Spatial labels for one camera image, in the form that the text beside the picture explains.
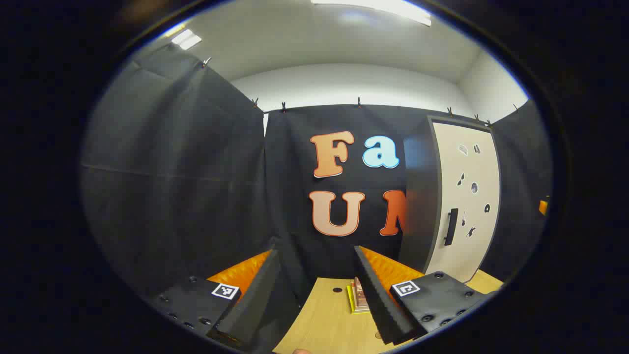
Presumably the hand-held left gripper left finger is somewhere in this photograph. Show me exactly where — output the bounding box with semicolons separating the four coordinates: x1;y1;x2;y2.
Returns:
150;248;283;349

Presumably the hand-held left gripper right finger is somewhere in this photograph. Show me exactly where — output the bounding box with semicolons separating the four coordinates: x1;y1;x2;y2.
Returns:
354;245;499;346

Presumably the beige cabinet door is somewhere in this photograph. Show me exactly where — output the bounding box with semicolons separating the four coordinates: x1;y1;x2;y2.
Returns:
424;120;501;284

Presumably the black cabinet door handle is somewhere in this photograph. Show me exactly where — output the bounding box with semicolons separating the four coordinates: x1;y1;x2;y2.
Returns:
443;208;459;247

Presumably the dark grey cabinet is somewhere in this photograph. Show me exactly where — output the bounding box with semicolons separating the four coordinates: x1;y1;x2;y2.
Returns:
398;115;503;284

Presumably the black backdrop cloth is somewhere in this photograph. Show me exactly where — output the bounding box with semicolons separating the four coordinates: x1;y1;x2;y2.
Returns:
81;44;553;315

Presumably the row of backdrop clips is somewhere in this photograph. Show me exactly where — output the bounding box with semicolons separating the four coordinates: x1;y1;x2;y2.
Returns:
201;56;519;128

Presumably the long ceiling light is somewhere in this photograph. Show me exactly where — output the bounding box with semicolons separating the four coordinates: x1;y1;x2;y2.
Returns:
310;0;433;27

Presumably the small ceiling light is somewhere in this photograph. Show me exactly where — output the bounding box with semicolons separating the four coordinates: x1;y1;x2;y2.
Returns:
165;25;203;51

